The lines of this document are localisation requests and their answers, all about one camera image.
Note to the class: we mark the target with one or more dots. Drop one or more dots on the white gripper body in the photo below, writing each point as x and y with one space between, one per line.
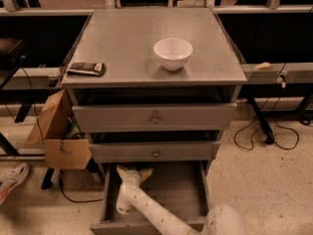
134 176

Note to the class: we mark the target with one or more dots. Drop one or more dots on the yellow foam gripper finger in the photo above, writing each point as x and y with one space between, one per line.
121 170
145 173

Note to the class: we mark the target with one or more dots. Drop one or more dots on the grey middle drawer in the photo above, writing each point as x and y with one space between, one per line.
154 151

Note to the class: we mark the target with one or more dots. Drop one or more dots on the grey drawer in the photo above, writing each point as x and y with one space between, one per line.
180 187
131 118
154 151

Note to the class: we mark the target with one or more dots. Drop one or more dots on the grey bottom drawer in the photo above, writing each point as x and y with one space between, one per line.
180 187

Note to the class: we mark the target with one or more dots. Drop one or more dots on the grey top drawer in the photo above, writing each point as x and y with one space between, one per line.
131 118

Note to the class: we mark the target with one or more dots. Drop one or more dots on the grey drawer cabinet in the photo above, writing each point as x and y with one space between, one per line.
124 40

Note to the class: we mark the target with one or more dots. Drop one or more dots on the brown cardboard box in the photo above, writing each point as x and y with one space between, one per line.
51 132

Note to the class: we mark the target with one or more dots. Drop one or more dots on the dark snack bar packet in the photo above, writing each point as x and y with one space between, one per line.
93 69

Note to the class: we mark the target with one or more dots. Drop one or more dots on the white sneaker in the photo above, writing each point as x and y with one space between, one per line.
11 179

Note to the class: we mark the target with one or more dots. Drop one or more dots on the white ceramic bowl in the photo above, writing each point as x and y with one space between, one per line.
173 53

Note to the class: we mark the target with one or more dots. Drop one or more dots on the yellow foam scrap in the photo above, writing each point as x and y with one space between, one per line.
262 66

